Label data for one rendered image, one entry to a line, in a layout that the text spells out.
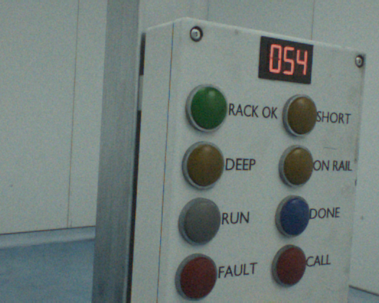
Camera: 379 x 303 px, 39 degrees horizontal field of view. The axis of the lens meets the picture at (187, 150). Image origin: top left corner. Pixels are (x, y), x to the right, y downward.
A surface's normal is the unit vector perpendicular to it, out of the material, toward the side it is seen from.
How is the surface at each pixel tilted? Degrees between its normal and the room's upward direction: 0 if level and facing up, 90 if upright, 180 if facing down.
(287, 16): 90
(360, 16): 90
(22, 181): 90
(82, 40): 90
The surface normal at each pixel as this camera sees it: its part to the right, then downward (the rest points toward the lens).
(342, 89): 0.54, 0.07
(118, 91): -0.84, -0.02
